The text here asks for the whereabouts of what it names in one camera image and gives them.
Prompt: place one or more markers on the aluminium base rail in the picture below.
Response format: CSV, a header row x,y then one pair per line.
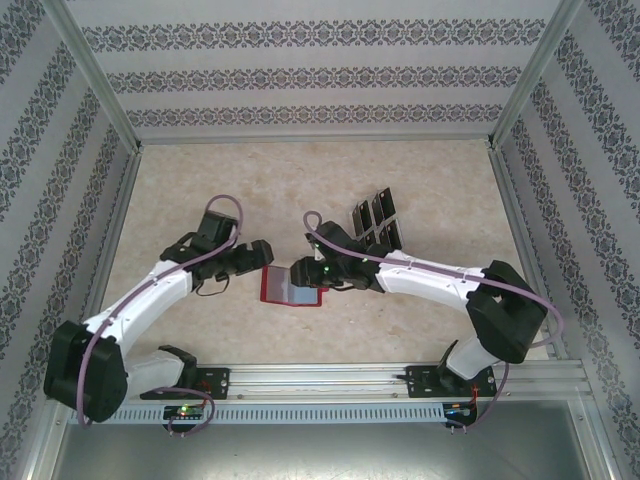
x,y
320,380

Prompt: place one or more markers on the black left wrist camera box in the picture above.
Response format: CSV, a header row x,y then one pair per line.
x,y
217,227

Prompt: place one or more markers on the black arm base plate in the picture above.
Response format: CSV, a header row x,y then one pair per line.
x,y
215,382
420,382

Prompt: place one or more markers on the grey metal sheet panel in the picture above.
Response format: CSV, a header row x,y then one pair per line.
x,y
320,455

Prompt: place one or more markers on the clear acrylic card stand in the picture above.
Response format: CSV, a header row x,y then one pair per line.
x,y
371,220

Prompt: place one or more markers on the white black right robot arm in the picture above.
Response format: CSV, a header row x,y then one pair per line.
x,y
425,282

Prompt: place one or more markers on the black credit card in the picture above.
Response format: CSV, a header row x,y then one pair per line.
x,y
386,235
379,209
397,231
372,237
391,201
360,216

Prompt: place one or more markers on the red card holder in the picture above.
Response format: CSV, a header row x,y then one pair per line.
x,y
275,287

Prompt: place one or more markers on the small green circuit board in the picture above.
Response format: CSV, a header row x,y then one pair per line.
x,y
185,411
457,410

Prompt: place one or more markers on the aluminium table side rail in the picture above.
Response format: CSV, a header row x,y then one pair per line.
x,y
517,220
117,220

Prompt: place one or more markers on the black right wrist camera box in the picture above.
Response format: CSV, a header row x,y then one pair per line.
x,y
332,237

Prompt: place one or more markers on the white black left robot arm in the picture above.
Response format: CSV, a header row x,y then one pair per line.
x,y
150,290

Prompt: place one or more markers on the aluminium frame post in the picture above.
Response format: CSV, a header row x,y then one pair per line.
x,y
95,65
597,440
539,65
45,440

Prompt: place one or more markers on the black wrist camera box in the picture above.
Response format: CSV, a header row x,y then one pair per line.
x,y
217,227
332,237

